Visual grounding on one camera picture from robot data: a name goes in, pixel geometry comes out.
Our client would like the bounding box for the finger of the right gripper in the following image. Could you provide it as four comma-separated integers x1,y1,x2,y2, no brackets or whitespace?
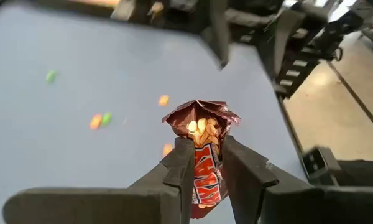
272,9,305,77
208,0,231,68

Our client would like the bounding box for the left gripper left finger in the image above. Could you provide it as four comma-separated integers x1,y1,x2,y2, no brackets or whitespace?
2,136,196,224

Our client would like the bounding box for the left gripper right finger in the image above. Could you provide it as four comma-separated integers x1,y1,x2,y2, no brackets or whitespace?
222,135,373,224

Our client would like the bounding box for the brown PayDay candy bar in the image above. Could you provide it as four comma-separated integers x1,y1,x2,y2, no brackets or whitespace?
161,99,242,220

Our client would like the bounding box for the small orange round candy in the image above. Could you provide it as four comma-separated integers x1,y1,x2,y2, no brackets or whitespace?
157,94,171,107
162,142,174,157
89,114,103,131

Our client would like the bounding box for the small green round candy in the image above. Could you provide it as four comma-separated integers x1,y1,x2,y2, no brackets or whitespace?
101,112,113,127
45,70,58,83

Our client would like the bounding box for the wooden table side board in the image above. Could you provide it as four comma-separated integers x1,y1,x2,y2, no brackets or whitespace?
68,0,122,7

